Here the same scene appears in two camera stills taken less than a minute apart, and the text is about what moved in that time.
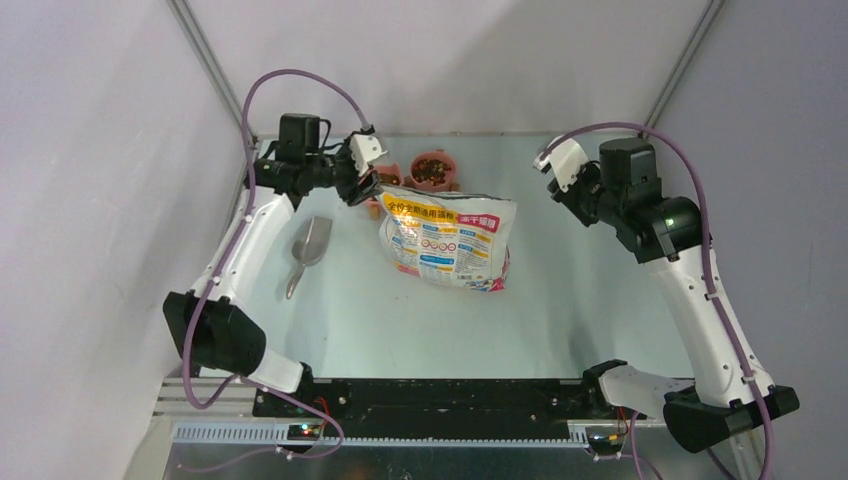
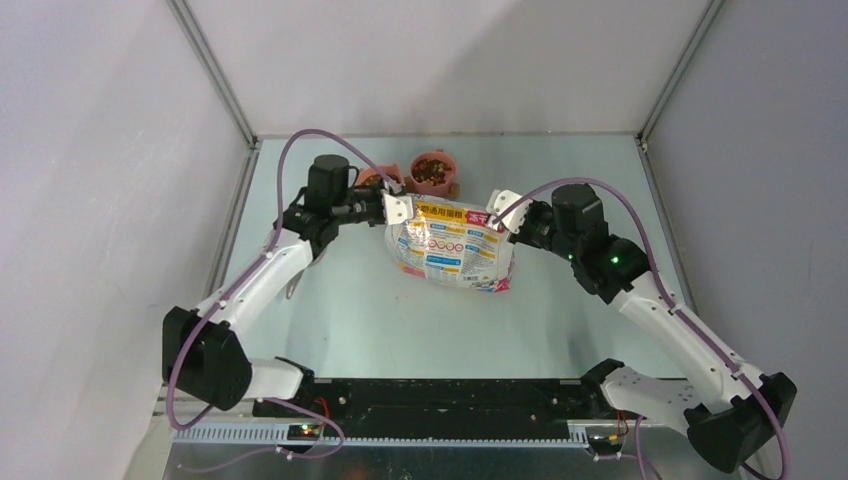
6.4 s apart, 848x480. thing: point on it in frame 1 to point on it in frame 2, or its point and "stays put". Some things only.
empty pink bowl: [433, 171] stays put
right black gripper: [589, 170] to [524, 233]
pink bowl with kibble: [389, 174] stays put
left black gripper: [351, 192] to [376, 192]
